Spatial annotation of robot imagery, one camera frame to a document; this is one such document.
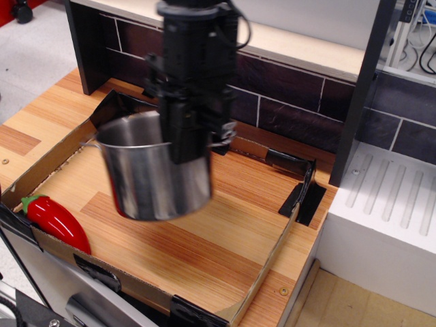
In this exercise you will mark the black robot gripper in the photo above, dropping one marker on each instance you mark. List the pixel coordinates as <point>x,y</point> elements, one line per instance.
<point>191,76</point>

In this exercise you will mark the stainless steel pot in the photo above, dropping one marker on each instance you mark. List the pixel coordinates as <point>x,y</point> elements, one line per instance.
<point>146,184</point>

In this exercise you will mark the cardboard fence with black tape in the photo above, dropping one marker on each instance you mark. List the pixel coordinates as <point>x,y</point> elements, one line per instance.
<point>98,216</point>

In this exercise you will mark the red plastic chili pepper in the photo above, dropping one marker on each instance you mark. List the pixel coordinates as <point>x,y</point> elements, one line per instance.
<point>55,220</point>

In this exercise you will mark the black caster wheel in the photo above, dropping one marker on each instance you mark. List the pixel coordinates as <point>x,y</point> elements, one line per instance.
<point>22,12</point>

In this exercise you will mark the white dish drain board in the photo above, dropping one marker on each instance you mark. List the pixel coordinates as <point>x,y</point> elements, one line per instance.
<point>380,229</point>

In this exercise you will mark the dark grey shelf frame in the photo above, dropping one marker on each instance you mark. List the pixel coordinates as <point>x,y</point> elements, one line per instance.
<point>292,86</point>

